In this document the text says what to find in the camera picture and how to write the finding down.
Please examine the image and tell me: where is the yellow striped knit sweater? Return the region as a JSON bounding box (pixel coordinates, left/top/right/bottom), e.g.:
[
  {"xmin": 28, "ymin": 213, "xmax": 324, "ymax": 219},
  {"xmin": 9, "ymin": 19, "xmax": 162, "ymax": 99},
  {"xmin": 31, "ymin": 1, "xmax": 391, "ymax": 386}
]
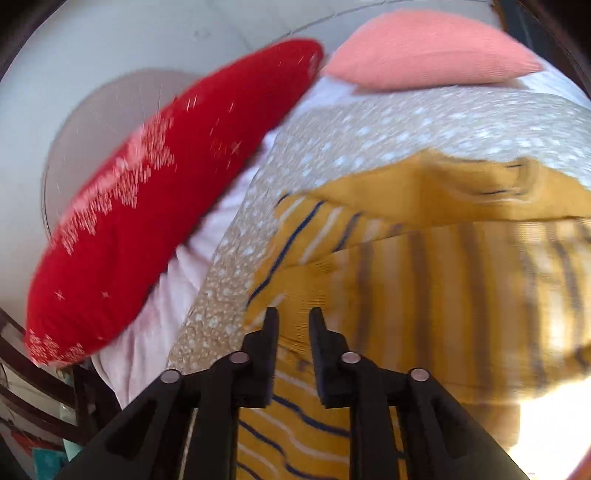
[{"xmin": 238, "ymin": 150, "xmax": 590, "ymax": 479}]

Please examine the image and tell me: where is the pink fluffy blanket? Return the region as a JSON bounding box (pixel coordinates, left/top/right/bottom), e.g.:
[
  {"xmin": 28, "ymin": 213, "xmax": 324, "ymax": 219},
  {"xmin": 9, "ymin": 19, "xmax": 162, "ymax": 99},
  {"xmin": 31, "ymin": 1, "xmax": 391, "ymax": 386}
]
[{"xmin": 92, "ymin": 58, "xmax": 590, "ymax": 409}]

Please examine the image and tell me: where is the red embroidered pillow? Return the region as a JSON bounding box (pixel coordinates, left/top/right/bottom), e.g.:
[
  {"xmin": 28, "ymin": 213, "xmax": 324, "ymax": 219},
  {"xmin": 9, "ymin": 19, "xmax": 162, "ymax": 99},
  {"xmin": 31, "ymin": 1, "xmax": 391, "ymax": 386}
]
[{"xmin": 25, "ymin": 39, "xmax": 324, "ymax": 366}]

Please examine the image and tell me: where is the beige white-dotted bedspread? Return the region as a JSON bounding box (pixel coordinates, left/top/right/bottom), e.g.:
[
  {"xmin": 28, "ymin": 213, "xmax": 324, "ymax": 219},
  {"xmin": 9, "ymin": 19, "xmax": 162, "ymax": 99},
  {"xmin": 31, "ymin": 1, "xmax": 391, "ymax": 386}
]
[{"xmin": 169, "ymin": 87, "xmax": 590, "ymax": 373}]

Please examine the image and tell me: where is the pink knit pillow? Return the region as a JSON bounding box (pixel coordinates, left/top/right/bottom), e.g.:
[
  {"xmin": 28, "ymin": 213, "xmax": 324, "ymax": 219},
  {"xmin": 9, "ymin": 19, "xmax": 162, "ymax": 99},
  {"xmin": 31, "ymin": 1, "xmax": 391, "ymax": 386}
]
[{"xmin": 322, "ymin": 10, "xmax": 543, "ymax": 91}]

